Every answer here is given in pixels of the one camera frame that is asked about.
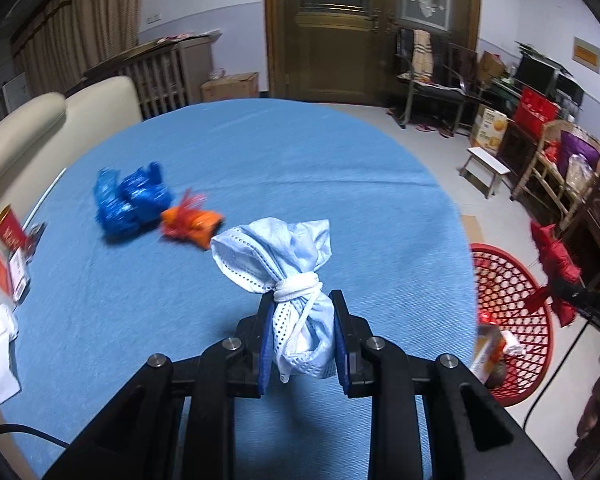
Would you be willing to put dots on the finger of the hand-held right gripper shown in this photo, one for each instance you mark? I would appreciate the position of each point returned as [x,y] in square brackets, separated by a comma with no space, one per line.
[572,292]

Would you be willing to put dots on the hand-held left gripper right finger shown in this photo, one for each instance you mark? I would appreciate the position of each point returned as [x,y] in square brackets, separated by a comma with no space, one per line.
[341,345]

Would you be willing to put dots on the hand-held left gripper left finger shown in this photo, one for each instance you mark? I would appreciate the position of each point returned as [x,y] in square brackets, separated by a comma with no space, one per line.
[266,345]

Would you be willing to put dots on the dark red plastic bag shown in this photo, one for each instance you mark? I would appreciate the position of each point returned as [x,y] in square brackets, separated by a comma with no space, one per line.
[552,255]

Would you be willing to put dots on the red plastic mesh basket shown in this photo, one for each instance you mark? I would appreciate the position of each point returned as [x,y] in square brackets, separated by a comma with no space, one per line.
[510,280]

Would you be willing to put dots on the blue face mask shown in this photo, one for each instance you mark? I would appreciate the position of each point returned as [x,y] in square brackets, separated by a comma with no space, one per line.
[260,255]

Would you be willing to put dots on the dark brown fleece clothing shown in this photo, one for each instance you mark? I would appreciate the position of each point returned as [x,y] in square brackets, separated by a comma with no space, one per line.
[597,410]

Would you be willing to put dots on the flat cardboard sheet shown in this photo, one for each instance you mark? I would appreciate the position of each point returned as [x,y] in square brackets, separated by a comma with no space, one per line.
[474,230]

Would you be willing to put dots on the wicker armchair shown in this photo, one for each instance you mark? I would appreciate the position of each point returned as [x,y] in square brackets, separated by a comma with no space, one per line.
[545,170]

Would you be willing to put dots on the purple cushion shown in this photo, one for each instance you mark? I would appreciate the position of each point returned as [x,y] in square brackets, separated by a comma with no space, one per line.
[577,152]

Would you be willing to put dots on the orange plastic bag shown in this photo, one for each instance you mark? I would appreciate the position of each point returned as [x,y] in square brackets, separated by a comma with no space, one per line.
[190,222]

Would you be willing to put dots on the small wooden stool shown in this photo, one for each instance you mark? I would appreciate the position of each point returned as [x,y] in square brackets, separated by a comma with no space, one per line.
[485,165]

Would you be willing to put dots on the orange print carton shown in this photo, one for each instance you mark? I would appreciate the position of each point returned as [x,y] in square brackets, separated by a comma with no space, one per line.
[490,130]

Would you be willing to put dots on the red gift box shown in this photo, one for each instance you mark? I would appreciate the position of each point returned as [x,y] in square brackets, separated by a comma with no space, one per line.
[535,110]

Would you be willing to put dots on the blue plastic bag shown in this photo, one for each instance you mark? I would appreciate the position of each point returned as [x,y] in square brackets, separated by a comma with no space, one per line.
[130,200]

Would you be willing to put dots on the black monitor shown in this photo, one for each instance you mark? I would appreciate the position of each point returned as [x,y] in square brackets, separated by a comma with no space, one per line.
[535,75]

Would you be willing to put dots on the open cardboard box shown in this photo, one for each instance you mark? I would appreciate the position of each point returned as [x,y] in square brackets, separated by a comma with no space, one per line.
[491,66]

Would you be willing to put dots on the dark wooden chair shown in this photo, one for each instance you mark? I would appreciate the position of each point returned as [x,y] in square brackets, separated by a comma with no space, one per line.
[430,95]

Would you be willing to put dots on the dark snack packet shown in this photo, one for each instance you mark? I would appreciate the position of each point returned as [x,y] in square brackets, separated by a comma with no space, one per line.
[36,235]

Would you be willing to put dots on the small white box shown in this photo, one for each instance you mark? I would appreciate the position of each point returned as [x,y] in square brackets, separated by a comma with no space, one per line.
[20,275]

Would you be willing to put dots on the brown cardboard box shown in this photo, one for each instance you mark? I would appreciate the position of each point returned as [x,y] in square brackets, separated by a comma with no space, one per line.
[230,87]

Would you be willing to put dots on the thin white stick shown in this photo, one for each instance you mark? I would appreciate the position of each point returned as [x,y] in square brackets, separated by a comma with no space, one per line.
[45,197]

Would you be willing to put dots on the red paper cup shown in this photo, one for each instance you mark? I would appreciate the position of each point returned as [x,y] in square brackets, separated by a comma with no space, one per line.
[10,230]

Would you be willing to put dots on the striped scarf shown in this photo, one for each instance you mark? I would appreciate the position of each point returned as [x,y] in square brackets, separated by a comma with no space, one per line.
[422,55]

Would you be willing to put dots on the wooden double door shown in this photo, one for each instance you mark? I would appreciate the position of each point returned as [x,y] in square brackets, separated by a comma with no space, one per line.
[330,60]

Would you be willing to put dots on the wooden radiator cover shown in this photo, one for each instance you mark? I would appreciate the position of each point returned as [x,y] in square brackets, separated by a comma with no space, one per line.
[165,75]

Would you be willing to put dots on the beige leather sofa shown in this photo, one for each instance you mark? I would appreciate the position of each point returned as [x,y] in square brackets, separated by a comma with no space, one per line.
[45,125]

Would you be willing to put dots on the beige curtain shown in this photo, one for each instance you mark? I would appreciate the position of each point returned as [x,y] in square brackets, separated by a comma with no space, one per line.
[80,15]

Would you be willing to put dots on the yellow wall sign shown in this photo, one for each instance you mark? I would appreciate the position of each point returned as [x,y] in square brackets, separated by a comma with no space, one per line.
[586,54]

